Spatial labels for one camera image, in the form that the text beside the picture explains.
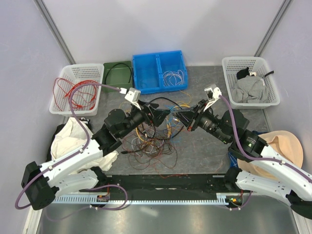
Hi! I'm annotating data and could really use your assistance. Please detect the thin yellow wire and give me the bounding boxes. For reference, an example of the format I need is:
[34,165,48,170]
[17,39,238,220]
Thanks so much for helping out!
[114,90,192,136]

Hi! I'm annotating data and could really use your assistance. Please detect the white left perforated basket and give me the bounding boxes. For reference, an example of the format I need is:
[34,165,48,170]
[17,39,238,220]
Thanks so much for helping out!
[49,63,104,117]

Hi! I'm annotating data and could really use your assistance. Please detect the grey cloth in basket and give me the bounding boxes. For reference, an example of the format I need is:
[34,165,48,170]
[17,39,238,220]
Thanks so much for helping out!
[231,76,269,103]

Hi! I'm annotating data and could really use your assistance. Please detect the blue plastic divided bin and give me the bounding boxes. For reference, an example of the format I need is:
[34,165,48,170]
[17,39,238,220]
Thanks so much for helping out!
[132,50,188,94]

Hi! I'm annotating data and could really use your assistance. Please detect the thin brown wire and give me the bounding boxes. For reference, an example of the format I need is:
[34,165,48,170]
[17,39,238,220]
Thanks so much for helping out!
[120,126,177,171]

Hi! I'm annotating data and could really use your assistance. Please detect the white perforated basket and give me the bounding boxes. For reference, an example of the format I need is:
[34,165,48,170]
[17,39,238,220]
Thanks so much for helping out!
[222,57,280,109]
[49,63,104,117]

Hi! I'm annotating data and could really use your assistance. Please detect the white right perforated basket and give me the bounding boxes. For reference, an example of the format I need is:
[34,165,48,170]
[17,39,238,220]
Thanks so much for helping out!
[222,57,280,109]

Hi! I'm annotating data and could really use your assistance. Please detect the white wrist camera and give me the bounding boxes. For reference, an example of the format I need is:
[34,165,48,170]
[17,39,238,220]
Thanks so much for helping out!
[120,87,141,110]
[203,84,222,112]

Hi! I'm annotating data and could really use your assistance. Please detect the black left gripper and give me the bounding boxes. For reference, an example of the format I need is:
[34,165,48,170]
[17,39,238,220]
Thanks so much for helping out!
[119,99,171,138]

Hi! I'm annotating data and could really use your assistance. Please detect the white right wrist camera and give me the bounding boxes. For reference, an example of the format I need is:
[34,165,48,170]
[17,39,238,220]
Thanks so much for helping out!
[203,84,222,112]

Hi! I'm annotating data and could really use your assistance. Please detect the beige bucket hat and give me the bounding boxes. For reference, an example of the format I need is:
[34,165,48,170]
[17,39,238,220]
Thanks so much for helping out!
[237,131,303,180]

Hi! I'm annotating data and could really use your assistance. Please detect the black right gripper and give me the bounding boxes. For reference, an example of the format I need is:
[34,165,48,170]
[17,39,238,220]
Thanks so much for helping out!
[172,98,231,143]

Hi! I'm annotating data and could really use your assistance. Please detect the long black ethernet cable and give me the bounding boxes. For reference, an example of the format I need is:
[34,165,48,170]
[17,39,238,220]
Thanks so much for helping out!
[121,97,188,154]

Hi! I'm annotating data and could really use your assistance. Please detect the white slotted cable duct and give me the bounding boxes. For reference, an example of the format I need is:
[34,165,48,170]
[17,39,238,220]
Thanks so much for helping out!
[52,194,229,205]

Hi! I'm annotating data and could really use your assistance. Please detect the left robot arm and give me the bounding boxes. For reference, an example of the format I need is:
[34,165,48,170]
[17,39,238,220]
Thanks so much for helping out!
[21,101,170,210]

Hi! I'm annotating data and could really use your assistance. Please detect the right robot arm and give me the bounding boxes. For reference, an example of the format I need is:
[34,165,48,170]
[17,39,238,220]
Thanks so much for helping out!
[173,100,312,219]

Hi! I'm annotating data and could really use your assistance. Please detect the short black cable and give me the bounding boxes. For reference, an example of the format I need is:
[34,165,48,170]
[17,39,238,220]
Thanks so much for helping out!
[106,62,134,85]

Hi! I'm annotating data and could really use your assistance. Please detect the red cables in basket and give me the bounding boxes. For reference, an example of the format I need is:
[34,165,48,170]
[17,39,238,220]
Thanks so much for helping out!
[53,77,100,110]

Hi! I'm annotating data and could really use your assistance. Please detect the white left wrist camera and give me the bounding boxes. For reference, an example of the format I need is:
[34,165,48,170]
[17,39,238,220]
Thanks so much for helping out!
[120,87,141,110]

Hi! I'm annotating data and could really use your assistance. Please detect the white cloth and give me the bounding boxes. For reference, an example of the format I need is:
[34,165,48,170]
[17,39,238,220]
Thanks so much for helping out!
[46,117,118,174]

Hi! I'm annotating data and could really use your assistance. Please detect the blue cloth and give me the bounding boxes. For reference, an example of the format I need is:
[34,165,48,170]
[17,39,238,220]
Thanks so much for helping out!
[228,152,239,168]

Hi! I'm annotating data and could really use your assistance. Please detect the white wires in blue bin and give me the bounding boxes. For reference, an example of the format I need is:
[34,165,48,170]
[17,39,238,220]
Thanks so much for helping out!
[162,69,187,86]

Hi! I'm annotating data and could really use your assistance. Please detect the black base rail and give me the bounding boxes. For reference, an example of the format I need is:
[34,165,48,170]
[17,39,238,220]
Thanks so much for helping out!
[79,173,244,201]

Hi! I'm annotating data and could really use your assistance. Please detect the green plastic box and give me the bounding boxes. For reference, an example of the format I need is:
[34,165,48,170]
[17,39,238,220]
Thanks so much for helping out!
[102,60,133,89]

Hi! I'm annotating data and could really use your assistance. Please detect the black item in basket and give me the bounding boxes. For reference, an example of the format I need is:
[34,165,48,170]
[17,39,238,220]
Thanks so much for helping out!
[236,67,250,80]

